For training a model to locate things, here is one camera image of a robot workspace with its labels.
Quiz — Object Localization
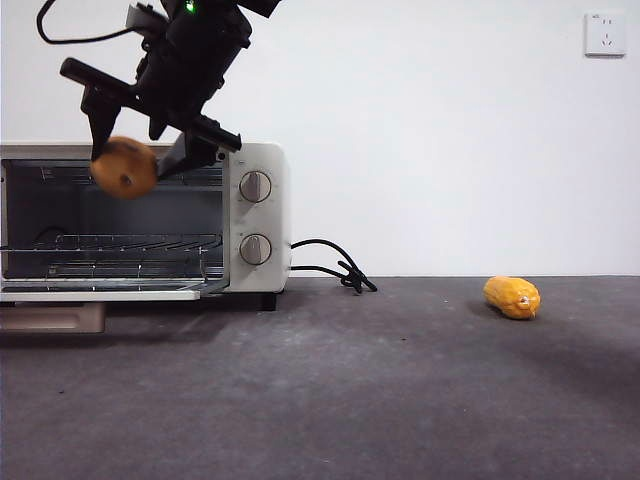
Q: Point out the brown potato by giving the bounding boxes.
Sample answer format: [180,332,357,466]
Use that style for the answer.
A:
[89,136,160,201]

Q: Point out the glass oven door with handle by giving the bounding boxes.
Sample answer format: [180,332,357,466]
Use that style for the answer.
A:
[0,277,232,334]

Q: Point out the beige round oven knob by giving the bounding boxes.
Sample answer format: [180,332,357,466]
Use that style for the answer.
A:
[238,232,274,267]
[238,170,274,205]

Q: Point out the cream white toaster oven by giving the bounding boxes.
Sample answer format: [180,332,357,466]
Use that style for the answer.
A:
[0,141,292,312]

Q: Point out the yellow corn cob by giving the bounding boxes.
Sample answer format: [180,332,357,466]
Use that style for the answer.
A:
[482,276,542,322]

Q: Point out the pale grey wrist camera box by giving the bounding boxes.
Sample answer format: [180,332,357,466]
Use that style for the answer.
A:
[124,2,169,39]

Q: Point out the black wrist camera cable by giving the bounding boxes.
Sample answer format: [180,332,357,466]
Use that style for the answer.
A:
[35,0,139,47]

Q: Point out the metal wire oven rack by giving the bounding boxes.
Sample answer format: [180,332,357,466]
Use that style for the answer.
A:
[0,232,225,292]

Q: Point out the black oven power cable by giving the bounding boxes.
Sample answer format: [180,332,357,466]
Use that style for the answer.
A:
[289,238,379,297]

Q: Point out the white wall socket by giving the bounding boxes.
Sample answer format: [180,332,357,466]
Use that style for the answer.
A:
[584,12,627,58]

